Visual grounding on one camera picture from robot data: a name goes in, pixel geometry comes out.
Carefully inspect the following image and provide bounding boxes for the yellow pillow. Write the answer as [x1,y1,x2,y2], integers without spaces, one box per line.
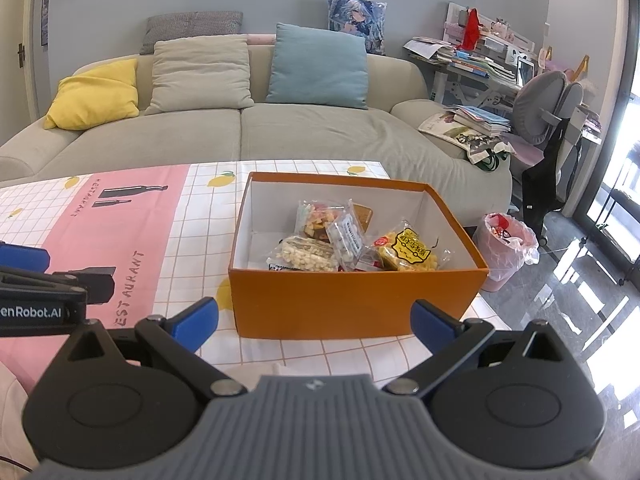
[44,58,141,131]

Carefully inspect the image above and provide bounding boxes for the printed tote bag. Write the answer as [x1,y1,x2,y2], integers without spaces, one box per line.
[460,132,516,172]

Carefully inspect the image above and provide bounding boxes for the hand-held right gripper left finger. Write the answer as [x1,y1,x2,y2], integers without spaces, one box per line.
[50,296,248,398]

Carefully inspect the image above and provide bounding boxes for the clear mixed snack bag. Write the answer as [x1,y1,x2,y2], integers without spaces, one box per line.
[296,199,376,241]

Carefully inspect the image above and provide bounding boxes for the red hanging cloth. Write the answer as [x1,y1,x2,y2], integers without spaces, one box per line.
[460,9,482,51]

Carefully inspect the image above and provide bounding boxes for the stack of books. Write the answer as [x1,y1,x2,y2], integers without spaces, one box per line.
[447,105,512,136]

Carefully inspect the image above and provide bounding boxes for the tablet screen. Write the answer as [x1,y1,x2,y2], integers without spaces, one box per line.
[516,56,536,87]

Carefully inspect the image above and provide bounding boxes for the beige sofa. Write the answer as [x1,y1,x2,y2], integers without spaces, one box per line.
[0,35,513,206]

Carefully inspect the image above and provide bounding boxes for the beige pillow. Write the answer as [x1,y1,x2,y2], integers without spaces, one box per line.
[144,39,256,115]

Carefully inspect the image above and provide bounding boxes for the pile of books and papers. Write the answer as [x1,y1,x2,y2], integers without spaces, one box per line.
[404,35,517,82]

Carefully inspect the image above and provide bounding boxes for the grey pillow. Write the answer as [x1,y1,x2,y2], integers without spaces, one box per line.
[139,11,244,56]

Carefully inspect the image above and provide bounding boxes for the open magazine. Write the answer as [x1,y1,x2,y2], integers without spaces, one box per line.
[419,111,482,150]

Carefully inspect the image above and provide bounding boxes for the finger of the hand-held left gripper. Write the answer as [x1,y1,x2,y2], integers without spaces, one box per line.
[0,242,51,273]
[0,267,115,306]

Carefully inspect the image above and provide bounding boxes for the white sachet packet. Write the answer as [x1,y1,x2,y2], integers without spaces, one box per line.
[325,214,368,263]

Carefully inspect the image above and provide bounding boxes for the glass door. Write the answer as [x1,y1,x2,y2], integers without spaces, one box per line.
[575,95,640,288]

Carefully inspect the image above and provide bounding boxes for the pink trash bin with bag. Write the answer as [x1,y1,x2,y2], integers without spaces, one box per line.
[472,212,541,293]

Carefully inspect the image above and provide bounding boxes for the black garment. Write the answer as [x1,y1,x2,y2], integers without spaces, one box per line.
[522,119,583,247]

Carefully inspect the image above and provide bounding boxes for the printed figure pillow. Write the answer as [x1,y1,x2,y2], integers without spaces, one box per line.
[327,0,388,56]

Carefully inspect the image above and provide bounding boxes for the white desk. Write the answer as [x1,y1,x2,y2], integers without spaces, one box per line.
[405,52,538,108]

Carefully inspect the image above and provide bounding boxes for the orange cardboard box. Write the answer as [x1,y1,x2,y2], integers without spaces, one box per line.
[228,171,490,341]

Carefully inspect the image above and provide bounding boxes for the person's right leg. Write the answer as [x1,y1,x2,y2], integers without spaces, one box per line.
[220,362,326,379]

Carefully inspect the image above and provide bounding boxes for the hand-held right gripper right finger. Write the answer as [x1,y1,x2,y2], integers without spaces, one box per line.
[382,298,576,396]

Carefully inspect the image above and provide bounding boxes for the yellow label snack packet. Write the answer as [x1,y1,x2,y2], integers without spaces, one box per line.
[374,220,451,272]

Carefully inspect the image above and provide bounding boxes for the pink desk organiser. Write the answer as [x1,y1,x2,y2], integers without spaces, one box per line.
[446,2,537,53]

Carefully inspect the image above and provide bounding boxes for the red puffed snack packet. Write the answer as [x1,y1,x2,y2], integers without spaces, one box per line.
[267,236,341,273]

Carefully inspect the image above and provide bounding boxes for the blue pillow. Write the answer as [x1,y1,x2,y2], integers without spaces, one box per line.
[265,22,370,111]

